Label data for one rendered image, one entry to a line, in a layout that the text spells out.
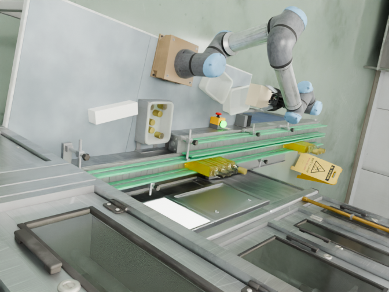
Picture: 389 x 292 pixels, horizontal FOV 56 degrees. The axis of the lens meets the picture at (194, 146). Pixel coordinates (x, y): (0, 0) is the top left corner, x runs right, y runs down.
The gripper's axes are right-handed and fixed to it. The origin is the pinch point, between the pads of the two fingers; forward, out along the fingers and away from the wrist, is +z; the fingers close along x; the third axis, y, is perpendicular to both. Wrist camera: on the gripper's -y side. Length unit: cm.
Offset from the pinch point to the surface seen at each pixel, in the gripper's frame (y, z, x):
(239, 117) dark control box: -28.4, 31.8, 14.7
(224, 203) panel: 27, -11, 58
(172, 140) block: 37, 25, 35
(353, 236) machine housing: -8, -66, 57
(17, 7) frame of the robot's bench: 118, 52, -9
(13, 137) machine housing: 124, 19, 39
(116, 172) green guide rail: 80, 14, 50
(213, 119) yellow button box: -1.3, 32.0, 19.6
